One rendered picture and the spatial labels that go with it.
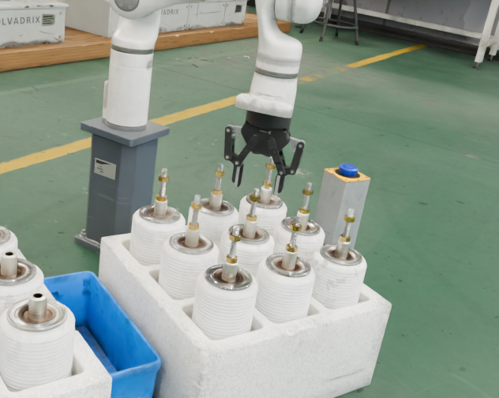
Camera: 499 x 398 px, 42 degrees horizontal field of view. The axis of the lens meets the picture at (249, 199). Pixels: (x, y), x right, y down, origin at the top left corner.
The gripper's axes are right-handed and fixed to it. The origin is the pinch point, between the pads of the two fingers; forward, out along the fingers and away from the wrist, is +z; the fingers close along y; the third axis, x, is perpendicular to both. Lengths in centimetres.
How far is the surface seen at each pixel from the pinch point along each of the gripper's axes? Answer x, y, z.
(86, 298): 5.0, 27.9, 28.6
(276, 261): 7.9, -6.7, 9.9
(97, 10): -233, 139, 14
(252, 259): 4.2, -2.0, 12.5
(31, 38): -178, 146, 24
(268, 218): -12.3, -1.2, 11.5
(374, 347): 0.2, -26.3, 26.1
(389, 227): -79, -28, 35
